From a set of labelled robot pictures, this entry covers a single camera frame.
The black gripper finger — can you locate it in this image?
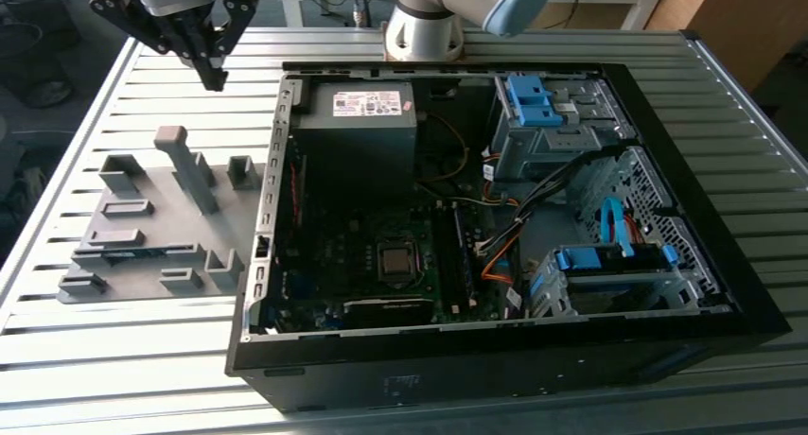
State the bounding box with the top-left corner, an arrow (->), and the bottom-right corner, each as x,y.
87,0 -> 216,92
204,0 -> 262,92

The blue RAM stick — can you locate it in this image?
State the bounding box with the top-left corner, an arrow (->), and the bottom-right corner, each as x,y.
94,248 -> 191,262

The black RAM slot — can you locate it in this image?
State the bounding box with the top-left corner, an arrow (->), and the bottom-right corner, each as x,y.
434,201 -> 461,314

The black wheeled chair base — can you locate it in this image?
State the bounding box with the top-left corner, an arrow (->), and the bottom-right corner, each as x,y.
0,22 -> 82,109

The grey power supply unit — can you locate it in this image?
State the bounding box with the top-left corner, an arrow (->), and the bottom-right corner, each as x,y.
293,79 -> 422,209

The grey parts rack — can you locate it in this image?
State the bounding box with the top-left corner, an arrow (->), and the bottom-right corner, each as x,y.
56,125 -> 265,306

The green motherboard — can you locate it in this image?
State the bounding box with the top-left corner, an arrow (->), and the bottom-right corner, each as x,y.
270,200 -> 506,333

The grey metal drive cage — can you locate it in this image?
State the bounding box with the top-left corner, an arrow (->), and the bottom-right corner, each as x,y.
490,74 -> 637,182

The silver CPU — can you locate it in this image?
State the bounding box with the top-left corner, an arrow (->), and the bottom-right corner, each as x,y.
381,248 -> 415,274

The CPU socket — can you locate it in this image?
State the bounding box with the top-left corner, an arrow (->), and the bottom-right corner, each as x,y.
374,235 -> 426,289

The white desk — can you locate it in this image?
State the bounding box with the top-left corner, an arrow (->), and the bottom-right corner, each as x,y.
277,0 -> 676,32

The black graphics card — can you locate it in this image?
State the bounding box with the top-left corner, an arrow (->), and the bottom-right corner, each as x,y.
342,297 -> 438,331

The hard disk in blue carrier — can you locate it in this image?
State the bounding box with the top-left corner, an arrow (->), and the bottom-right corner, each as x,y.
553,244 -> 681,273

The wooden cabinet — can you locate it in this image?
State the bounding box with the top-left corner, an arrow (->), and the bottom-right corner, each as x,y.
644,0 -> 808,96

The black PC case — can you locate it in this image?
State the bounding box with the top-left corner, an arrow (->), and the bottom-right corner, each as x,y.
223,60 -> 795,413

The metal disk bay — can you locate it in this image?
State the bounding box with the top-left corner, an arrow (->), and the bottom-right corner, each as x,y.
528,243 -> 731,317

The thin red wire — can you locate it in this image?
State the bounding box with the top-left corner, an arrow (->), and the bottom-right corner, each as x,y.
289,162 -> 305,226

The yellow wire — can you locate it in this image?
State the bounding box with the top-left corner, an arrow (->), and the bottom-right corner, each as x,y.
414,114 -> 470,184

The blue plastic drive bracket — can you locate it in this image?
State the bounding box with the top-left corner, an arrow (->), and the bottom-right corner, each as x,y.
505,75 -> 565,130

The black cable bundle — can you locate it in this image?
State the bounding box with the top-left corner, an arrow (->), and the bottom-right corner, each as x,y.
509,147 -> 618,224

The orange wire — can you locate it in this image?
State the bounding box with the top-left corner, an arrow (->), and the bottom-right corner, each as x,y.
480,235 -> 526,283

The blue wire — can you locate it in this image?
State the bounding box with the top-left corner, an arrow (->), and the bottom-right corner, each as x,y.
597,196 -> 636,259

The red flat wire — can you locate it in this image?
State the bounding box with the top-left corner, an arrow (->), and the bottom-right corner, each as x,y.
629,211 -> 650,246

